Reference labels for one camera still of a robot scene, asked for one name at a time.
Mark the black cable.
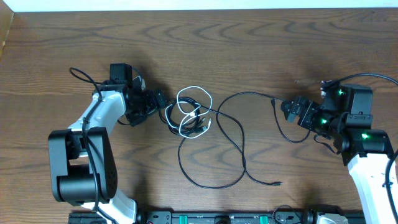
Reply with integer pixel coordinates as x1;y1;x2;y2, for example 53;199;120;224
158;91;312;190

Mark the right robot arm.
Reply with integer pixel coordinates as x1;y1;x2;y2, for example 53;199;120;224
280;84;397;223

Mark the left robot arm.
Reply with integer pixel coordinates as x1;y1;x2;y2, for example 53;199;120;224
48;63;167;223

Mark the left camera cable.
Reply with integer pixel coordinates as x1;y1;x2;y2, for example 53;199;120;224
68;67;121;224

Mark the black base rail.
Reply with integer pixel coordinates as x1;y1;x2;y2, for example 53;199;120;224
68;210;368;224

